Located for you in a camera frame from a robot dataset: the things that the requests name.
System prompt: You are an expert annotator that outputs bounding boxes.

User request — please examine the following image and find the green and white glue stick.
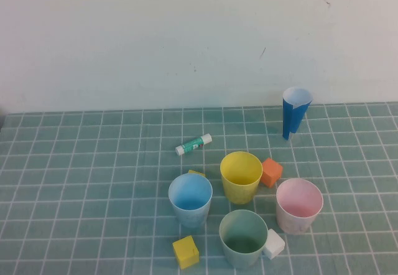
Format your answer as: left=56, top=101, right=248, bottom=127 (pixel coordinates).
left=175, top=133, right=213, bottom=157

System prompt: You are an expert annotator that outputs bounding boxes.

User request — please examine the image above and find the light blue plastic cup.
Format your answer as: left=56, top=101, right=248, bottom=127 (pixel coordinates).
left=168, top=172, right=213, bottom=229

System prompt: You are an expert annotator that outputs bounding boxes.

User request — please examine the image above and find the yellow plastic cup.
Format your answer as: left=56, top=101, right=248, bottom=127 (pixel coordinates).
left=220, top=151, right=264, bottom=205

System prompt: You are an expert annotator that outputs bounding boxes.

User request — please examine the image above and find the teal checked tablecloth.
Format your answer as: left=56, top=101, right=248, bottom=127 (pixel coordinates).
left=0, top=101, right=398, bottom=275

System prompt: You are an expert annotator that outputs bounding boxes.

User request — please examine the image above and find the white foam cube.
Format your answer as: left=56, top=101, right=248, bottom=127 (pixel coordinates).
left=262, top=228, right=286, bottom=260

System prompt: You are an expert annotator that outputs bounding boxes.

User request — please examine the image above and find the pink plastic cup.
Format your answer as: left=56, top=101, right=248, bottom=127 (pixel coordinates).
left=275, top=177, right=324, bottom=236

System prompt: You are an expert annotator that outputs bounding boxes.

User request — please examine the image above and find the orange foam cube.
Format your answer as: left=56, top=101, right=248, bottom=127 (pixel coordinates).
left=259, top=157, right=284, bottom=189

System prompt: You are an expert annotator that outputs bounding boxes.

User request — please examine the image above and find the green plastic cup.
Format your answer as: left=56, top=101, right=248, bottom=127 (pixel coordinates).
left=218, top=209, right=269, bottom=269

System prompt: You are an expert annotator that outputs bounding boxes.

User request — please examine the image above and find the blue paper cone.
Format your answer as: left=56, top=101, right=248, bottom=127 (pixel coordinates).
left=282, top=86, right=313, bottom=141

